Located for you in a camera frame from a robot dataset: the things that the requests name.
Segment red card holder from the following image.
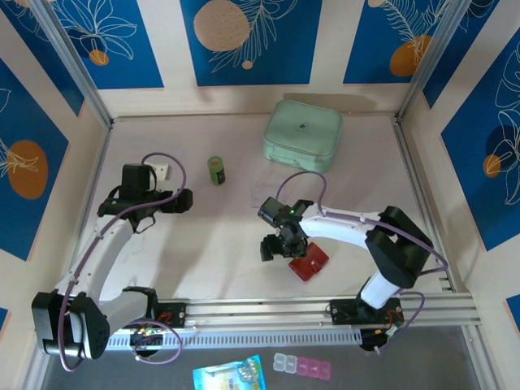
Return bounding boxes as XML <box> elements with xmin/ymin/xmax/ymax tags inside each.
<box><xmin>287</xmin><ymin>242</ymin><xmax>329</xmax><ymax>283</ymax></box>

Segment green cylindrical can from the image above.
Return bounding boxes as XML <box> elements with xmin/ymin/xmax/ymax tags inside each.
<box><xmin>207</xmin><ymin>155</ymin><xmax>228</xmax><ymax>187</ymax></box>

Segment mint green zip case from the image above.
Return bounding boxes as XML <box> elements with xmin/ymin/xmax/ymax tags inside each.
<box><xmin>262</xmin><ymin>100</ymin><xmax>345</xmax><ymax>175</ymax></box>

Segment white and pink pill organiser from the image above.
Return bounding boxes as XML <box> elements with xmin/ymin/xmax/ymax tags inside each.
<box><xmin>272</xmin><ymin>352</ymin><xmax>332</xmax><ymax>381</ymax></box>

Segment blue printed packet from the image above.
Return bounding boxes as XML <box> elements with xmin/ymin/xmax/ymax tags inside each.
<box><xmin>192</xmin><ymin>353</ymin><xmax>267</xmax><ymax>390</ymax></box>

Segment small circuit board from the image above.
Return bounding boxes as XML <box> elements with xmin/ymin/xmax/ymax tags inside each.
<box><xmin>129</xmin><ymin>324</ymin><xmax>163</xmax><ymax>346</ymax></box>
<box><xmin>383</xmin><ymin>320</ymin><xmax>407</xmax><ymax>340</ymax></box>

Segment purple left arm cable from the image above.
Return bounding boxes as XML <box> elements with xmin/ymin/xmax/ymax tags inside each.
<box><xmin>58</xmin><ymin>152</ymin><xmax>188</xmax><ymax>373</ymax></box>

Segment aluminium side rail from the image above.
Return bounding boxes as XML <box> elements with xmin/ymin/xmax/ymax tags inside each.
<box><xmin>390</xmin><ymin>115</ymin><xmax>468</xmax><ymax>294</ymax></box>
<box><xmin>56</xmin><ymin>119</ymin><xmax>117</xmax><ymax>304</ymax></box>

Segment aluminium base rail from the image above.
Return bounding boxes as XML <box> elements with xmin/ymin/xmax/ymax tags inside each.
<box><xmin>156</xmin><ymin>292</ymin><xmax>483</xmax><ymax>331</ymax></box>

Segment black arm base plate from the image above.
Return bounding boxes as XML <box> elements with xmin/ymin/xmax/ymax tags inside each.
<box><xmin>152</xmin><ymin>300</ymin><xmax>189</xmax><ymax>329</ymax></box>
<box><xmin>329</xmin><ymin>297</ymin><xmax>404</xmax><ymax>326</ymax></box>

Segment grey slotted cable duct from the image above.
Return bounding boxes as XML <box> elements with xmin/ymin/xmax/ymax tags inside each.
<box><xmin>105</xmin><ymin>327</ymin><xmax>363</xmax><ymax>351</ymax></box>

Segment aluminium frame post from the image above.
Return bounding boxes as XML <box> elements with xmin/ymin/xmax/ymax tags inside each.
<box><xmin>396</xmin><ymin>0</ymin><xmax>475</xmax><ymax>121</ymax></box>
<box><xmin>28</xmin><ymin>0</ymin><xmax>115</xmax><ymax>128</ymax></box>

